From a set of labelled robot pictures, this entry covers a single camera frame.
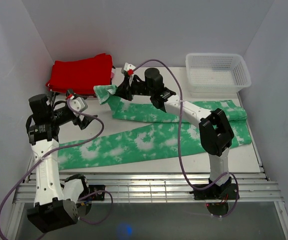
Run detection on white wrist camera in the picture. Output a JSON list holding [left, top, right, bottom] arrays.
[[66, 96, 88, 113], [121, 62, 136, 76]]

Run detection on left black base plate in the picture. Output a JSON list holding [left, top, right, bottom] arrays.
[[84, 184, 106, 201]]

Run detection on green tie-dye trousers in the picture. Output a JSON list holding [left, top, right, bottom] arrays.
[[57, 84, 252, 171]]

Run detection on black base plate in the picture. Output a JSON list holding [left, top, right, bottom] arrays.
[[190, 183, 240, 200], [84, 184, 106, 201]]

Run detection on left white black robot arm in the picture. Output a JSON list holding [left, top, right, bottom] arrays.
[[26, 92, 92, 233]]

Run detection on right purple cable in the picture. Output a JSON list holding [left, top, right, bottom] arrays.
[[131, 59, 240, 219]]

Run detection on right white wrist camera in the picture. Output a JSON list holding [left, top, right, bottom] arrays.
[[121, 62, 136, 76]]

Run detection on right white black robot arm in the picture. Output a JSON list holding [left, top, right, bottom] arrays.
[[115, 63, 239, 200]]

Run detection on purple cable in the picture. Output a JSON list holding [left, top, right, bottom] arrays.
[[0, 98, 114, 240], [131, 59, 240, 219]]

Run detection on white plastic basket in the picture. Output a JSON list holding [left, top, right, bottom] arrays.
[[185, 53, 252, 94]]

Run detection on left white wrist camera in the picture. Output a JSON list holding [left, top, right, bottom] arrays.
[[66, 96, 88, 113]]

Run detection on aluminium frame rail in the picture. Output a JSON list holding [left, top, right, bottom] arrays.
[[3, 94, 288, 240]]

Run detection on folded red trousers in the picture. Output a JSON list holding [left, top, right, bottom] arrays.
[[45, 53, 114, 96]]

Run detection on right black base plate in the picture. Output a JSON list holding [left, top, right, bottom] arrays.
[[190, 183, 240, 200]]

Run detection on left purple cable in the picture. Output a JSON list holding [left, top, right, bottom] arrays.
[[0, 98, 114, 240]]

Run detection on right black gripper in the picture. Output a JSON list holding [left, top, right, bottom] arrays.
[[111, 76, 153, 102]]

